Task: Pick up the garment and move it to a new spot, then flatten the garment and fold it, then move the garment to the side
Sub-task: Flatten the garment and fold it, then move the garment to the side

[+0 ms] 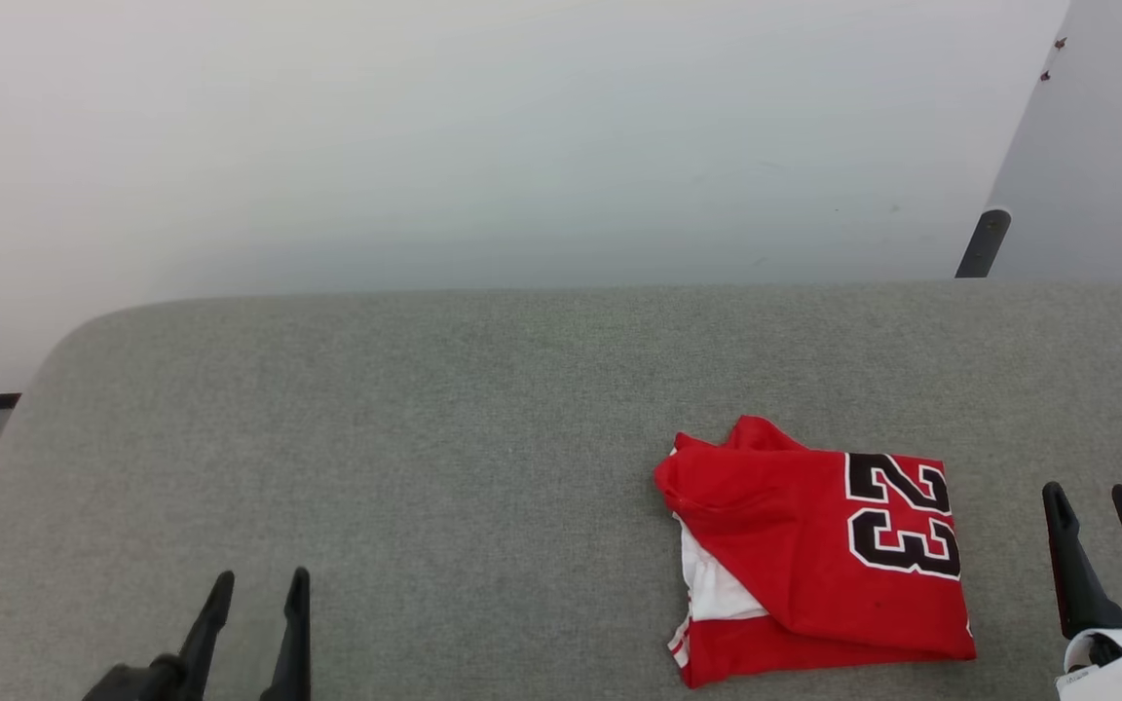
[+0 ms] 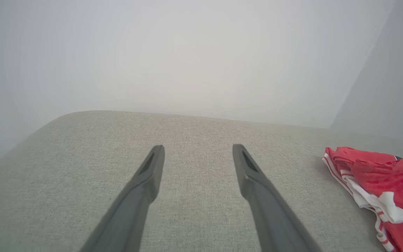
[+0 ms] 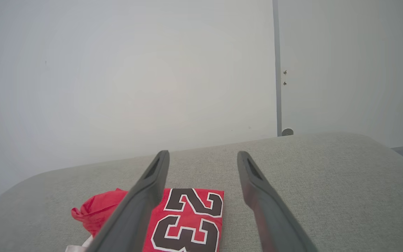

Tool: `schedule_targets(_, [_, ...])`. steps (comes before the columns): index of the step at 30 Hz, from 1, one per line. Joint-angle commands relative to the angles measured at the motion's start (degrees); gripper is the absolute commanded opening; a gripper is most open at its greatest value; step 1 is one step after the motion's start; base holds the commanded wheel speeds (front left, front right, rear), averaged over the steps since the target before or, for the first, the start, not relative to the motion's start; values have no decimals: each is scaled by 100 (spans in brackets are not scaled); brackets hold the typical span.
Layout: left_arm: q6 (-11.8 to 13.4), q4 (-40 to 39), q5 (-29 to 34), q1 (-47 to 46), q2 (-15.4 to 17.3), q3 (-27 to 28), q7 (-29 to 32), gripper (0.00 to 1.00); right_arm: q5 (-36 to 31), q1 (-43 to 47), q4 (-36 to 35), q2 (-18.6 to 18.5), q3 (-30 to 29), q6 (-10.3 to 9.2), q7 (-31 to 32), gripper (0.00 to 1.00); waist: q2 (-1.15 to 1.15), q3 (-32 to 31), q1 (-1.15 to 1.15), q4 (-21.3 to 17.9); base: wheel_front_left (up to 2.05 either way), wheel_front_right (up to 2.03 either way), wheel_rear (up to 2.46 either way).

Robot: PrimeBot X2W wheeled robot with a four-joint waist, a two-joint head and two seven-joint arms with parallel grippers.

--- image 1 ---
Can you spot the grey door panel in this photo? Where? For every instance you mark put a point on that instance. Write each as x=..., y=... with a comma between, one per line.
x=1097, y=146

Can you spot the red basketball jersey number 23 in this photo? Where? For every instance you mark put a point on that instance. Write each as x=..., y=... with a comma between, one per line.
x=814, y=565

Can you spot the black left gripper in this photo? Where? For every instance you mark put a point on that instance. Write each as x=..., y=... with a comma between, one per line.
x=137, y=682

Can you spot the grey fabric sofa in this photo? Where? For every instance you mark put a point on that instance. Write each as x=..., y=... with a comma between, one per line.
x=483, y=438

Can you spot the dark grey post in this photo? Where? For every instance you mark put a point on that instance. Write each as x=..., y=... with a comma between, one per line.
x=985, y=243

